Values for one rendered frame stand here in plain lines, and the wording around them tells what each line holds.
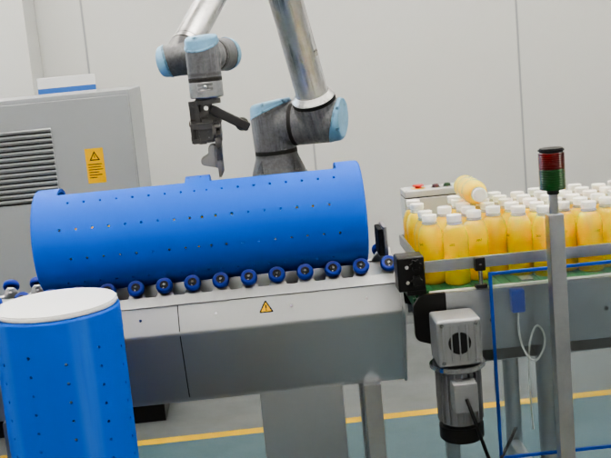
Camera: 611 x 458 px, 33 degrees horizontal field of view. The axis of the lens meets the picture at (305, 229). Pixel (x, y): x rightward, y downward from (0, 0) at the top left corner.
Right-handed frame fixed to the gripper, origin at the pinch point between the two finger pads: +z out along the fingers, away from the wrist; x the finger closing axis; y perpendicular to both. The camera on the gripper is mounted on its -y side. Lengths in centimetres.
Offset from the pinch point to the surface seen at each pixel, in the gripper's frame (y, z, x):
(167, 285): 17.2, 27.4, 10.9
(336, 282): -27.5, 31.0, 11.1
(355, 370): -31, 57, 8
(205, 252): 6.3, 18.9, 13.4
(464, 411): -54, 60, 40
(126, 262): 26.8, 19.6, 13.2
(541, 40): -168, -24, -282
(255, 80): -13, -17, -281
